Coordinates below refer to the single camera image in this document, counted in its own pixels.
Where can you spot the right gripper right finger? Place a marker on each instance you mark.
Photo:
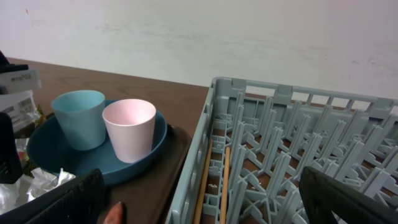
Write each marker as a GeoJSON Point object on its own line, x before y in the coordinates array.
{"type": "Point", "coordinates": [323, 197]}

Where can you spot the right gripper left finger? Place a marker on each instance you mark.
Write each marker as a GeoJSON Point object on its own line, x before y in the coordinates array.
{"type": "Point", "coordinates": [79, 200]}

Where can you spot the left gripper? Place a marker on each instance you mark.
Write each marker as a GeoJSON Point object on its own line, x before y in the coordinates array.
{"type": "Point", "coordinates": [11, 169]}

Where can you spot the white napkin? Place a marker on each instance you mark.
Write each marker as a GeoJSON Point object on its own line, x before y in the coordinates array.
{"type": "Point", "coordinates": [31, 185]}

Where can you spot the foil snack wrapper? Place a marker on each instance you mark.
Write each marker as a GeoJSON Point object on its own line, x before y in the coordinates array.
{"type": "Point", "coordinates": [37, 118]}

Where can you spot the light blue cup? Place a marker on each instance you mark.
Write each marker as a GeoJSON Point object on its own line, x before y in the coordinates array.
{"type": "Point", "coordinates": [79, 114]}

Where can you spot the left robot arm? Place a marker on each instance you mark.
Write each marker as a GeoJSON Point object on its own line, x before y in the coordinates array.
{"type": "Point", "coordinates": [17, 112]}

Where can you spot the grey dishwasher rack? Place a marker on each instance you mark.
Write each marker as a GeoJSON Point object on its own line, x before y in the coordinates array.
{"type": "Point", "coordinates": [274, 131]}

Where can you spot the orange carrot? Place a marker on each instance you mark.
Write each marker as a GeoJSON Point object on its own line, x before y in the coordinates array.
{"type": "Point", "coordinates": [115, 214]}

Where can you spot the dark blue plate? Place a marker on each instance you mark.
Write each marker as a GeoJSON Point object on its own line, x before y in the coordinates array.
{"type": "Point", "coordinates": [49, 149]}

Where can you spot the brown serving tray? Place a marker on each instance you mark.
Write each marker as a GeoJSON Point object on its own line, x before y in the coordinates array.
{"type": "Point", "coordinates": [147, 196]}

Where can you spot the pink cup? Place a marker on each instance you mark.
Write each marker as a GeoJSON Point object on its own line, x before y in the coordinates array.
{"type": "Point", "coordinates": [130, 125]}

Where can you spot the wooden chopstick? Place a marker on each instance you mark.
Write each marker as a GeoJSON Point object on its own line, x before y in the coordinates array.
{"type": "Point", "coordinates": [201, 194]}
{"type": "Point", "coordinates": [224, 196]}

